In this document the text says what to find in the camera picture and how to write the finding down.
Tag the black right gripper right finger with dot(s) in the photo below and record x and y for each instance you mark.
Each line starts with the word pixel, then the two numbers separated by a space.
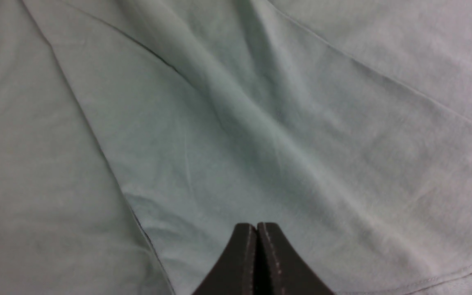
pixel 279 268

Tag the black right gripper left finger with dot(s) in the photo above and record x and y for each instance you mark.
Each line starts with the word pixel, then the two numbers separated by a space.
pixel 233 273

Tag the green long-sleeved shirt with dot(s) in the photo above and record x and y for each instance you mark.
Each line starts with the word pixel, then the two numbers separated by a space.
pixel 135 134

